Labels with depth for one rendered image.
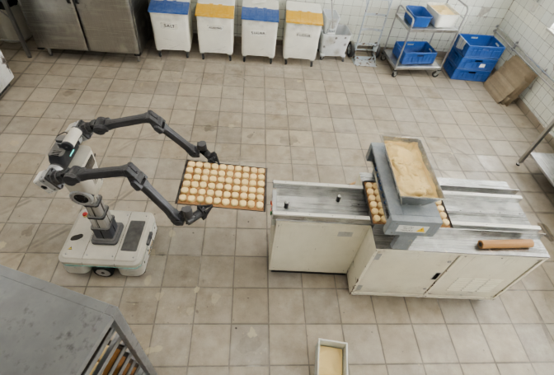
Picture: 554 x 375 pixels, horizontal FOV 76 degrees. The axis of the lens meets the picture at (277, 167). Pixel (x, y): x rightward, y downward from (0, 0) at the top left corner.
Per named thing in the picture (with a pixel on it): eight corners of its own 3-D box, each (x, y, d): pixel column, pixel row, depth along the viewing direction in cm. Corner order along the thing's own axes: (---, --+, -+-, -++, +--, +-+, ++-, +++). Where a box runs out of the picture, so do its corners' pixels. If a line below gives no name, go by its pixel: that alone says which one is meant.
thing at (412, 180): (415, 147, 259) (418, 140, 254) (438, 205, 222) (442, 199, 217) (379, 144, 257) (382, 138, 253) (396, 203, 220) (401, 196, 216)
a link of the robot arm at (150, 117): (155, 105, 234) (152, 117, 229) (164, 119, 245) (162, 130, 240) (93, 117, 240) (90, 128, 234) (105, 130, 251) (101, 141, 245)
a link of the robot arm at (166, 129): (153, 117, 243) (151, 129, 237) (160, 114, 241) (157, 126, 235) (194, 149, 274) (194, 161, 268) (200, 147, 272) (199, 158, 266)
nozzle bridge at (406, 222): (397, 174, 295) (413, 144, 270) (422, 250, 245) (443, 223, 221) (359, 171, 293) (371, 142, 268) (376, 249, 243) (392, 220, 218)
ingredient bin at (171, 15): (155, 58, 535) (146, 7, 479) (161, 38, 578) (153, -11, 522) (191, 60, 541) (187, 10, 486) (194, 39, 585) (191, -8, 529)
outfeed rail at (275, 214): (534, 230, 268) (540, 225, 263) (536, 233, 265) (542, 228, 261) (271, 215, 254) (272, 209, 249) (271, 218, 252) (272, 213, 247)
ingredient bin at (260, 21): (240, 63, 548) (241, 14, 492) (241, 44, 591) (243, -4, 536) (274, 66, 552) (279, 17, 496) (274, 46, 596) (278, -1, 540)
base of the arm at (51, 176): (66, 179, 218) (49, 167, 210) (76, 175, 216) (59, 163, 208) (60, 190, 212) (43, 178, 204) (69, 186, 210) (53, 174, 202)
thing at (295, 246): (340, 245, 340) (366, 185, 276) (345, 278, 317) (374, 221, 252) (268, 241, 336) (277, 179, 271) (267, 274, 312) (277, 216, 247)
